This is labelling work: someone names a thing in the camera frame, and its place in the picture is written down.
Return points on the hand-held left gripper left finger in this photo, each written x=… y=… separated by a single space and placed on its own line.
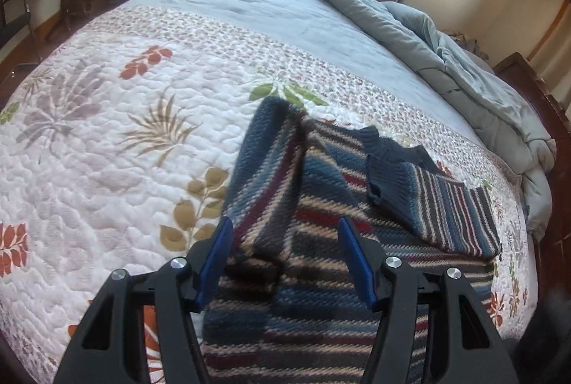
x=215 y=261

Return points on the black chair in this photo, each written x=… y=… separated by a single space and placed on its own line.
x=13 y=27

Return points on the grey comforter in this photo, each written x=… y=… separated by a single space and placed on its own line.
x=468 y=67

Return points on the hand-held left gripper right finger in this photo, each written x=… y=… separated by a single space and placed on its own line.
x=357 y=261

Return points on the floral quilted bedspread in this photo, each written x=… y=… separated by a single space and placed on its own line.
x=111 y=170

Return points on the striped knit sweater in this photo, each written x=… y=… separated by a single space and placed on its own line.
x=321 y=187

